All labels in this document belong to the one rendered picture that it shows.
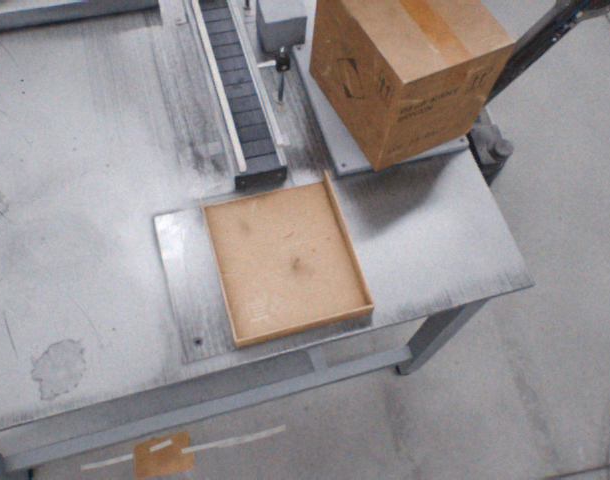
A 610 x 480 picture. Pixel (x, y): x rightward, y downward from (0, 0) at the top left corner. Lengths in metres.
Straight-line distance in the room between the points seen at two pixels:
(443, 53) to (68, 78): 0.82
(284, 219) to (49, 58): 0.67
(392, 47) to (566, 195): 1.52
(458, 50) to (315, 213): 0.40
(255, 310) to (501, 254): 0.50
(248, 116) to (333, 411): 1.02
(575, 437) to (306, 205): 1.29
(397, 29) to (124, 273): 0.67
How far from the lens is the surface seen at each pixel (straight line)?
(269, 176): 1.18
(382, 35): 1.07
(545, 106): 2.69
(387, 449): 1.90
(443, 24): 1.12
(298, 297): 1.09
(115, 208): 1.20
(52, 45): 1.51
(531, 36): 1.81
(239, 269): 1.11
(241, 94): 1.27
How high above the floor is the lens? 1.85
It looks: 63 degrees down
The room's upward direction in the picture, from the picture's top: 10 degrees clockwise
